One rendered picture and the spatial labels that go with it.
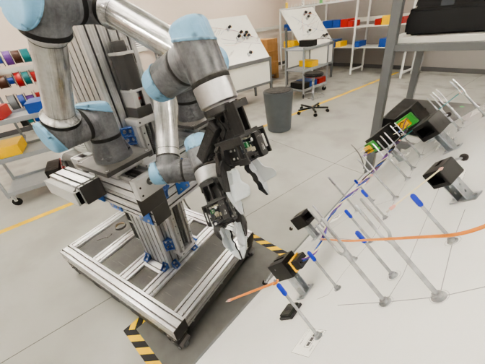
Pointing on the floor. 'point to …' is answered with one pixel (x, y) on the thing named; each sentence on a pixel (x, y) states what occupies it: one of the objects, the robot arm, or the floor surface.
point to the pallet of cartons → (272, 53)
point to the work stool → (313, 91)
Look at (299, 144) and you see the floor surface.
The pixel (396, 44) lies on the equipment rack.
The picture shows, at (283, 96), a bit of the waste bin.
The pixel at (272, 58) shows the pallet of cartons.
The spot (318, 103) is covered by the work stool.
